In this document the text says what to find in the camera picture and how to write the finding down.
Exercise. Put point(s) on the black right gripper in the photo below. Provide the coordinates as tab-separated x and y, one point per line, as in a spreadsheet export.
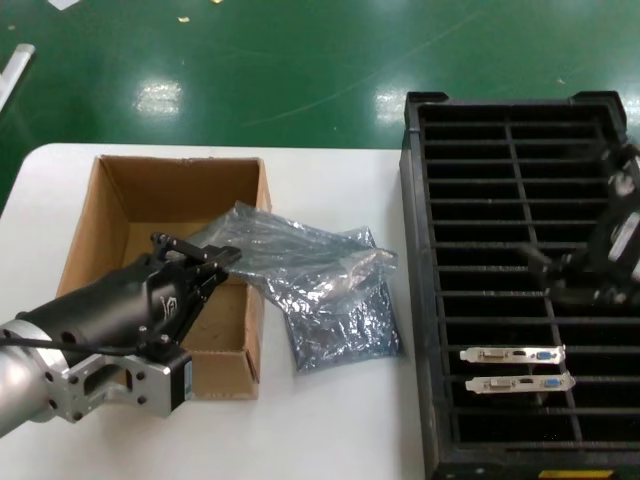
622	182

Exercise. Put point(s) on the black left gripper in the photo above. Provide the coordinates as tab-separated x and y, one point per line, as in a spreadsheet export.
110	310

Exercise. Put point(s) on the silver blue antistatic bag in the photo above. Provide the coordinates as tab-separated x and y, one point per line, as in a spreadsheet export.
350	335
280	250

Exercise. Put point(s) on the graphics card with silver bracket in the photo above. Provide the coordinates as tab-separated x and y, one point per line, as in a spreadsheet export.
480	356
500	386

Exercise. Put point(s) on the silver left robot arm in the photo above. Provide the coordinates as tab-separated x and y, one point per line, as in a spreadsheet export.
20	390

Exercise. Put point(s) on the brown cardboard box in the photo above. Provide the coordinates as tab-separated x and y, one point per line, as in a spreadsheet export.
165	185

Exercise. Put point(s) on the black slotted plastic container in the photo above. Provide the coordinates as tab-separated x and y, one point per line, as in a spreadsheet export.
415	200

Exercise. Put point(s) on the white metal table leg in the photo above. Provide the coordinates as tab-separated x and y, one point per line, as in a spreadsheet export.
20	57

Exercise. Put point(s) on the white paper sheet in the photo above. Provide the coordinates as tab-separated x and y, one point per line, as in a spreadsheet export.
64	4

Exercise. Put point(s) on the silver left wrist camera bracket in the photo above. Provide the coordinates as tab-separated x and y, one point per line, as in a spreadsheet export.
100	380

